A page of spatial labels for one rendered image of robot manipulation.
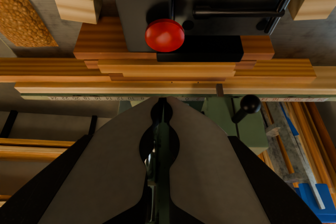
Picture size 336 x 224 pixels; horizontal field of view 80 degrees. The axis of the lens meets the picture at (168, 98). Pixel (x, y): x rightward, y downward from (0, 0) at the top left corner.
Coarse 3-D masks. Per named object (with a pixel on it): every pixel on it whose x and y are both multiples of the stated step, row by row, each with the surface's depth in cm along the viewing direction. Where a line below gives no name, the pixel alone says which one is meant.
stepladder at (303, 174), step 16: (272, 112) 108; (272, 128) 104; (288, 128) 99; (272, 144) 111; (288, 144) 98; (272, 160) 111; (304, 160) 94; (288, 176) 95; (304, 176) 90; (304, 192) 87; (320, 192) 87; (320, 208) 83
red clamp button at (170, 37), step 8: (152, 24) 14; (160, 24) 14; (168, 24) 14; (176, 24) 14; (152, 32) 14; (160, 32) 14; (168, 32) 14; (176, 32) 14; (152, 40) 15; (160, 40) 15; (168, 40) 15; (176, 40) 15; (152, 48) 16; (160, 48) 16; (168, 48) 16; (176, 48) 16
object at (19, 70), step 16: (0, 64) 35; (16, 64) 35; (32, 64) 35; (48, 64) 35; (64, 64) 35; (80, 64) 35; (256, 64) 34; (272, 64) 34; (288, 64) 34; (304, 64) 34; (0, 80) 35; (16, 80) 35; (32, 80) 35; (48, 80) 35; (64, 80) 35; (80, 80) 35; (96, 80) 34; (240, 80) 34; (256, 80) 34; (272, 80) 34; (288, 80) 34; (304, 80) 34
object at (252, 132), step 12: (216, 96) 27; (228, 96) 27; (204, 108) 27; (216, 108) 26; (228, 108) 26; (216, 120) 25; (228, 120) 25; (252, 120) 25; (228, 132) 24; (240, 132) 24; (252, 132) 24; (264, 132) 24; (252, 144) 23; (264, 144) 23
